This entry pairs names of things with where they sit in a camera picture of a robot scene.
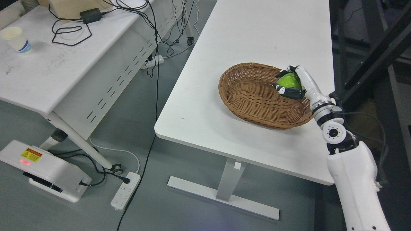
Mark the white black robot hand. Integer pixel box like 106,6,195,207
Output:
273,65,334,111

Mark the green apple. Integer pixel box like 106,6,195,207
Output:
277,73,302,90

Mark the white robot base unit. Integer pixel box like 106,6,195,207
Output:
0,140,92,203

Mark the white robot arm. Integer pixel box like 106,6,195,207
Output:
311,100,390,231

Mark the black metal shelf rack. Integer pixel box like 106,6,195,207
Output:
330,0,411,108

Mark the brown wicker basket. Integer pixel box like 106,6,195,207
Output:
218,63,313,130

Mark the white standing desk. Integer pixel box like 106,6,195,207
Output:
154,0,334,220

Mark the white power strip far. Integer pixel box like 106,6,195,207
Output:
140,55,164,70

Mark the white power strip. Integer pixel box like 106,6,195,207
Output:
110,172,141,210
140,55,164,70

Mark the white power strip near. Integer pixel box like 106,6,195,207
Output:
110,172,141,210

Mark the black power adapter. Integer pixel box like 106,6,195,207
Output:
80,8,102,24

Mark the white folding table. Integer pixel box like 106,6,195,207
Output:
1,0,192,169

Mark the paper cup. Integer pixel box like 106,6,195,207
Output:
1,27,32,54

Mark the long black hanging cable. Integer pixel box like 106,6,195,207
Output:
116,0,161,231

